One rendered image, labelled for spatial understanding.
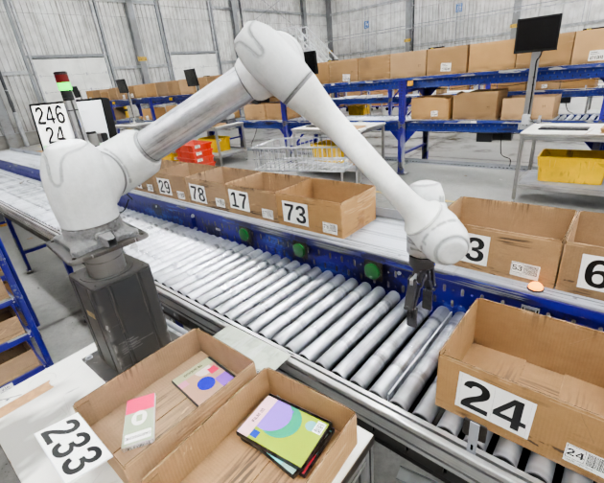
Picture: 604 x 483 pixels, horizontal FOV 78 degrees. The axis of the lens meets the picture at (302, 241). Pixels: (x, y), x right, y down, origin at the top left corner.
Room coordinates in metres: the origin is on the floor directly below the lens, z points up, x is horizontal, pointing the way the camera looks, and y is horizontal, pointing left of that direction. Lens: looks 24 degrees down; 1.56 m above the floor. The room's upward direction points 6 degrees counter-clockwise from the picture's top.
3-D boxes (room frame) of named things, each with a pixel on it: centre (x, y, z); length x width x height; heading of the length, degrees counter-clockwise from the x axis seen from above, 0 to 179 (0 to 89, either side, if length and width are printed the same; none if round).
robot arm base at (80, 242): (1.01, 0.58, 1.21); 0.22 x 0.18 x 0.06; 45
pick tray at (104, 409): (0.77, 0.39, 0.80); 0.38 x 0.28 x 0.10; 138
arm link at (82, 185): (1.03, 0.59, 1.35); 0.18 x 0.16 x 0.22; 174
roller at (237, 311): (1.38, 0.15, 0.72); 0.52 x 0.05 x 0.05; 137
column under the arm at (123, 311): (1.02, 0.59, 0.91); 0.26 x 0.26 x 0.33; 49
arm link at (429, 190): (0.94, -0.34, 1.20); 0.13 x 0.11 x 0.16; 176
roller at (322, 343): (1.12, -0.13, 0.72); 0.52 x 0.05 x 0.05; 137
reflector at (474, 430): (0.57, -0.34, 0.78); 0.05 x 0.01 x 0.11; 47
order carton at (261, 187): (2.00, 0.16, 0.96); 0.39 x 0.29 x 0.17; 47
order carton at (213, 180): (2.27, 0.44, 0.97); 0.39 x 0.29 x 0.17; 47
